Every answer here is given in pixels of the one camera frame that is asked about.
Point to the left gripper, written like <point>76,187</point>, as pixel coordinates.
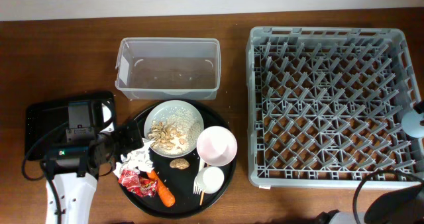
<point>126,145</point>

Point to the red snack wrapper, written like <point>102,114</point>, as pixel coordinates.
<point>138,185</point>

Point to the white tissue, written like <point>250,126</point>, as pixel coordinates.
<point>136,161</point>

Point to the white cup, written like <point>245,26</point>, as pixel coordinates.
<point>210,179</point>

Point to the pink bowl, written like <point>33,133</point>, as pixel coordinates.
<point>217,146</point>

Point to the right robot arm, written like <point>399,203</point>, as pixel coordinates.
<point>399,206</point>

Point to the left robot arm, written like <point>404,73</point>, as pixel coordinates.
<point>69,196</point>

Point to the grey dishwasher rack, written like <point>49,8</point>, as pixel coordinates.
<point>325,107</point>

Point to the black rectangular tray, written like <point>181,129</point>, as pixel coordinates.
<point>45,121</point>

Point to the orange carrot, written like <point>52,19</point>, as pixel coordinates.
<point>164,193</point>

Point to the grey plate with food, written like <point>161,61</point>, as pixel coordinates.
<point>173,128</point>

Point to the walnut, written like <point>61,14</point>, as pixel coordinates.
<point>179,163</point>

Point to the round black tray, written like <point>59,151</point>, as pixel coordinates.
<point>179,182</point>

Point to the clear plastic bin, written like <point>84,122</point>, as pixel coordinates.
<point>169,68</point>

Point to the white plastic fork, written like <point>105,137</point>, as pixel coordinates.
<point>196,189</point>

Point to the wooden chopstick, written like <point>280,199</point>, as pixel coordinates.
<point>201,198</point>

